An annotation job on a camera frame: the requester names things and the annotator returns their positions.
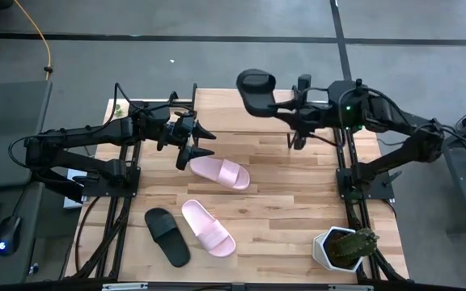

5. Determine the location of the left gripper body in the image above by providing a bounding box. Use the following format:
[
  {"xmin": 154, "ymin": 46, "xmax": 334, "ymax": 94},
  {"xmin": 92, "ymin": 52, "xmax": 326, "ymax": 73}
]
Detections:
[{"xmin": 156, "ymin": 112, "xmax": 198, "ymax": 152}]

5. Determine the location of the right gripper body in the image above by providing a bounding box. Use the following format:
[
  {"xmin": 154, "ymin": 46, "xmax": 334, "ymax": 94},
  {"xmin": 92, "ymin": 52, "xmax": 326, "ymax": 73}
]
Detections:
[{"xmin": 292, "ymin": 89, "xmax": 333, "ymax": 150}]

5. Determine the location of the pink rubber slide sandal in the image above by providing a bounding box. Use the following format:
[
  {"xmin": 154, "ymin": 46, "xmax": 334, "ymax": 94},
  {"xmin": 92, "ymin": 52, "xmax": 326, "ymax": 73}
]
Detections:
[
  {"xmin": 180, "ymin": 199, "xmax": 237, "ymax": 259},
  {"xmin": 188, "ymin": 156, "xmax": 252, "ymax": 192}
]

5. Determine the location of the black rubber slide sandal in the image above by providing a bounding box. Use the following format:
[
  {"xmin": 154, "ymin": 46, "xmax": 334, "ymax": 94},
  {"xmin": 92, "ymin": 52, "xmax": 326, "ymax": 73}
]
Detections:
[
  {"xmin": 143, "ymin": 207, "xmax": 192, "ymax": 268},
  {"xmin": 235, "ymin": 68, "xmax": 277, "ymax": 119}
]

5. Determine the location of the white hexagonal plant pot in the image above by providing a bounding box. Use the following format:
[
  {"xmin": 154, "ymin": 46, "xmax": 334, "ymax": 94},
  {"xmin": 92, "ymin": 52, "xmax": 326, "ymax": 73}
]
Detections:
[{"xmin": 311, "ymin": 226, "xmax": 371, "ymax": 273}]

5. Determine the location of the green cactus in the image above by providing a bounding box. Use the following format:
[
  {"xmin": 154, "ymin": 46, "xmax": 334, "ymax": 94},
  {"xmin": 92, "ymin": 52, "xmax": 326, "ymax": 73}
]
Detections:
[{"xmin": 328, "ymin": 226, "xmax": 381, "ymax": 268}]

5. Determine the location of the black computer mouse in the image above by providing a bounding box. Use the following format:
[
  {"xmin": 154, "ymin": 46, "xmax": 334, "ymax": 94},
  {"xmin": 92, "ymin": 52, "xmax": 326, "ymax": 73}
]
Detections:
[{"xmin": 0, "ymin": 215, "xmax": 23, "ymax": 257}]

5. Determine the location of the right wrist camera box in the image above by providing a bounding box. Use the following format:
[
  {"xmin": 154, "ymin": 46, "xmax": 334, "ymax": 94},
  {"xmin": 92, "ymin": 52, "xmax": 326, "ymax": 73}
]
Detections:
[{"xmin": 296, "ymin": 74, "xmax": 312, "ymax": 93}]

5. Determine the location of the yellow cable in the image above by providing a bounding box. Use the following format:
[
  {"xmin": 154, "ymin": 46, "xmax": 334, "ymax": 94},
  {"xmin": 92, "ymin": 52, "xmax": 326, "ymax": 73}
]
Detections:
[{"xmin": 12, "ymin": 0, "xmax": 54, "ymax": 81}]

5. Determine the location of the silver metal bracket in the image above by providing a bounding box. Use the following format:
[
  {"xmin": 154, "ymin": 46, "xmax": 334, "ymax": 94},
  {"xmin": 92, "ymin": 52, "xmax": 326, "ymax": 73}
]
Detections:
[
  {"xmin": 327, "ymin": 284, "xmax": 375, "ymax": 291},
  {"xmin": 101, "ymin": 282, "xmax": 150, "ymax": 291}
]

